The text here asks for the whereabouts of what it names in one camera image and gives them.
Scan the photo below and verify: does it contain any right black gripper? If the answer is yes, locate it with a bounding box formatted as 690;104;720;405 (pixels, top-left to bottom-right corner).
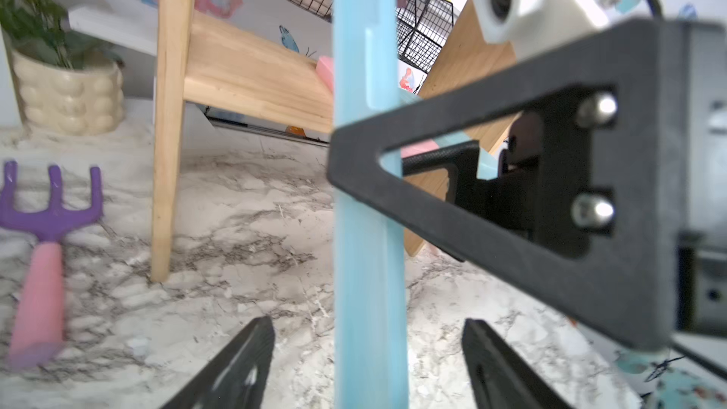
499;19;726;347

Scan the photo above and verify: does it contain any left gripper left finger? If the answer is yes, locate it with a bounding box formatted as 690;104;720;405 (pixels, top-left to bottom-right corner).
163;316;276;409

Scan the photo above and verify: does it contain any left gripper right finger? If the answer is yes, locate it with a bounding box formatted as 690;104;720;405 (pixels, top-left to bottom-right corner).
461;318;569;409

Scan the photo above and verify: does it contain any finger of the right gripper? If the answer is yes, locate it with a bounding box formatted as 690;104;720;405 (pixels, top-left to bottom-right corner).
401;140;483;227
326;16;691;352

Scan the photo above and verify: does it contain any teal pencil case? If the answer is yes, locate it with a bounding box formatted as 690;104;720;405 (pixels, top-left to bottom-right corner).
331;0;501;409

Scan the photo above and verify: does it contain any wooden two-tier shelf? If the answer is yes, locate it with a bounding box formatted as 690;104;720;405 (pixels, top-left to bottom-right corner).
150;0;516;282

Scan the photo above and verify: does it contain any purple pink toy rake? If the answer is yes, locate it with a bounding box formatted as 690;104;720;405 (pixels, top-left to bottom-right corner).
1;160;103;370

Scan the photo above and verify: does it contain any cream pot green plant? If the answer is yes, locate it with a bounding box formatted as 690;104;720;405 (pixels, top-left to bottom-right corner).
1;0;125;136

